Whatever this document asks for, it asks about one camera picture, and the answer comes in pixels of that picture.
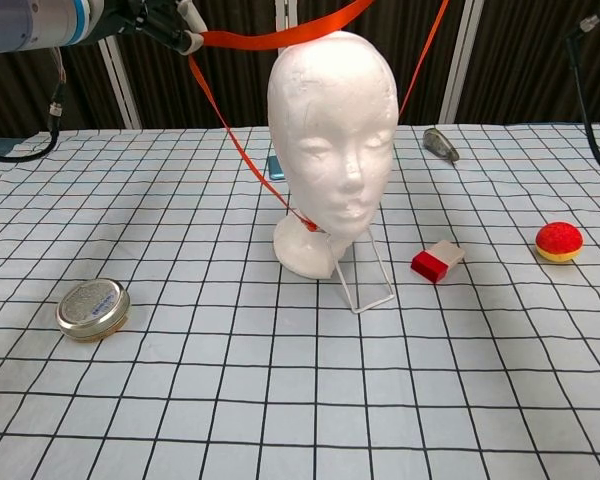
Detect red and yellow ball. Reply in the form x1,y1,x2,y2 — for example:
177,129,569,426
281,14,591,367
534,221,584,264

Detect black folding screen panel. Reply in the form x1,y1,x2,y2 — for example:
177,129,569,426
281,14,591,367
87,0,294,130
277,0,484,126
0,29,141,142
439,0,600,125

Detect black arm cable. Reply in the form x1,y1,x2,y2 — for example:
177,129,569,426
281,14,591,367
562,0,600,182
0,47,69,162

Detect red and white block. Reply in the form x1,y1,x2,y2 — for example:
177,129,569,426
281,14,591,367
411,239,467,285

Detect round metal tin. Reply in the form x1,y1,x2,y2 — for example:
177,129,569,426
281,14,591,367
54,278,131,343

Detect white foam mannequin head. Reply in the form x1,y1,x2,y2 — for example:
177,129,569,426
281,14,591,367
267,28,400,280

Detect checked white tablecloth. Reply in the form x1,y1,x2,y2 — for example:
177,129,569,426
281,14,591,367
0,122,600,480

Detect orange lanyard strap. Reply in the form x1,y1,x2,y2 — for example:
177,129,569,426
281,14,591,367
187,0,451,236

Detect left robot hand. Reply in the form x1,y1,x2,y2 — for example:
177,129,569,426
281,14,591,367
98,0,206,55

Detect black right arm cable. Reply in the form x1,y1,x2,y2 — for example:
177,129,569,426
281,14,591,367
562,0,600,182

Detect grey metal tool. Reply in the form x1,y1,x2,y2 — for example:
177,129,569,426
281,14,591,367
422,127,461,164

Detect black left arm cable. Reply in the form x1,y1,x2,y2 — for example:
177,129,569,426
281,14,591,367
0,47,69,162

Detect clear badge holder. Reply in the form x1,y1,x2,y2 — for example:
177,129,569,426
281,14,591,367
324,227,396,315

